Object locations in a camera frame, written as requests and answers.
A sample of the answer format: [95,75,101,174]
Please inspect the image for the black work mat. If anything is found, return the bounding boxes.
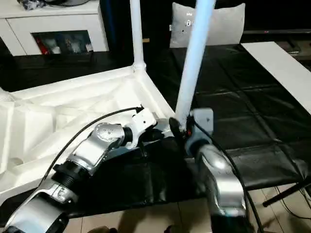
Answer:
[0,42,311,216]

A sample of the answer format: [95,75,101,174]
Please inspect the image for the grey cushion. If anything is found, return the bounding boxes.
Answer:
[169,2,246,49]

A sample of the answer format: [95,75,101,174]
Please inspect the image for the tall black cabinet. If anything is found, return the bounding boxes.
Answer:
[106,0,175,49]

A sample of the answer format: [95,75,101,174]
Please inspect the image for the white flat board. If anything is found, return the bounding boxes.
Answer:
[240,41,311,114]

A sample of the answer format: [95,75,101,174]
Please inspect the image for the black metal bench leg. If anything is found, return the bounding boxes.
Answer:
[263,181,311,207]

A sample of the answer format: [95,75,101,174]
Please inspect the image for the black bar with red mark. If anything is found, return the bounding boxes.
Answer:
[242,30,311,34]

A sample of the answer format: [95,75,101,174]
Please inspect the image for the red box in cabinet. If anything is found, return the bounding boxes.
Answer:
[38,38,49,55]

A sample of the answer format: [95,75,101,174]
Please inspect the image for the white cabinet with glass doors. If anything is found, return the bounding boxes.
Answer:
[0,0,110,57]

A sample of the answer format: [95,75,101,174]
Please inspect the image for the round grey appliance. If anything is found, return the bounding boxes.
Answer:
[48,0,90,6]

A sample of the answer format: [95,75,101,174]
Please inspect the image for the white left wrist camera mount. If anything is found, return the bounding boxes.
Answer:
[125,108,157,149]

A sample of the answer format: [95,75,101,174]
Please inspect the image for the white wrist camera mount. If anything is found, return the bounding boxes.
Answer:
[184,108,214,156]
[125,108,157,149]

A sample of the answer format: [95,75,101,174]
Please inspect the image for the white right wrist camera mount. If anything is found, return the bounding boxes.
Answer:
[184,108,214,156]

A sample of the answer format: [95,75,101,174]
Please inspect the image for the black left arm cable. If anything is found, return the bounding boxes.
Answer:
[36,106,144,190]

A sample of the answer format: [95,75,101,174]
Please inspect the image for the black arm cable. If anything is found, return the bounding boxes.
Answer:
[194,122,265,233]
[36,106,144,190]

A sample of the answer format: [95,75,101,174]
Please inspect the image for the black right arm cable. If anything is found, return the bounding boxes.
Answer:
[194,122,265,233]

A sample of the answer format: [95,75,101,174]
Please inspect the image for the loose floor cables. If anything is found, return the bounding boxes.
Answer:
[274,184,311,219]

